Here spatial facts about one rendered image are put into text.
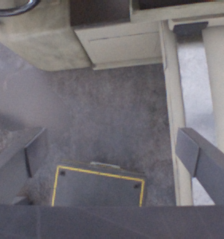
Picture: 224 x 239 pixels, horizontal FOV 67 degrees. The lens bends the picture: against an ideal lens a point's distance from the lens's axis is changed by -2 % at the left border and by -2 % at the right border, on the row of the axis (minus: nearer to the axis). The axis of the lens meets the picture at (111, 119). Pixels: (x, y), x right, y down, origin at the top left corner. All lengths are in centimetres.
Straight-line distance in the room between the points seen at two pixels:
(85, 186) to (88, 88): 90
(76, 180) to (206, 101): 100
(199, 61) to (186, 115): 27
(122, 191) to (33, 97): 125
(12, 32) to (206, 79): 125
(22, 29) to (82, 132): 95
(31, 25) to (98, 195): 127
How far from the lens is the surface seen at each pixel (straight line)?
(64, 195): 143
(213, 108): 97
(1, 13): 75
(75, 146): 168
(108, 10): 126
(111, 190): 133
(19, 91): 202
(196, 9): 91
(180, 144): 16
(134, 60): 168
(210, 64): 103
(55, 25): 132
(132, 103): 161
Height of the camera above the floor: 158
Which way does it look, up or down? 81 degrees down
